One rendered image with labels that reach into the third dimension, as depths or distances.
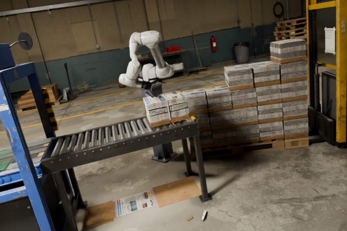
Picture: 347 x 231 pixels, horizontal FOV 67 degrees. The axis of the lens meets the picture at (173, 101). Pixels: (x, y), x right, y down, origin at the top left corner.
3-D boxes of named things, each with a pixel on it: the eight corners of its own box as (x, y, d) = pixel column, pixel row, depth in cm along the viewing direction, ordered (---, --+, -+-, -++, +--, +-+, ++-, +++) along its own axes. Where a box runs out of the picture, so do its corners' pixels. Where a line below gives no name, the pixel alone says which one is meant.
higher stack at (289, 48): (274, 136, 363) (268, 42, 329) (297, 133, 360) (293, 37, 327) (284, 149, 326) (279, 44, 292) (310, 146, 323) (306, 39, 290)
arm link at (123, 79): (133, 90, 244) (137, 81, 234) (116, 85, 239) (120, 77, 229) (134, 81, 250) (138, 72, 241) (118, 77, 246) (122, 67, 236)
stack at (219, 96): (191, 147, 373) (182, 91, 352) (275, 136, 363) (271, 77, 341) (191, 160, 336) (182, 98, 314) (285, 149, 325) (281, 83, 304)
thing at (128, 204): (150, 190, 287) (150, 190, 287) (155, 205, 260) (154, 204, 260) (115, 200, 279) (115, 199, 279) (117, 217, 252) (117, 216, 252)
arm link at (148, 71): (145, 80, 340) (142, 64, 334) (159, 79, 337) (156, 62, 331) (142, 83, 325) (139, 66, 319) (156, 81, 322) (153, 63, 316)
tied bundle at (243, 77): (225, 84, 347) (223, 67, 341) (248, 81, 343) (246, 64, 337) (229, 91, 310) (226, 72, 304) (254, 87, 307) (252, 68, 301)
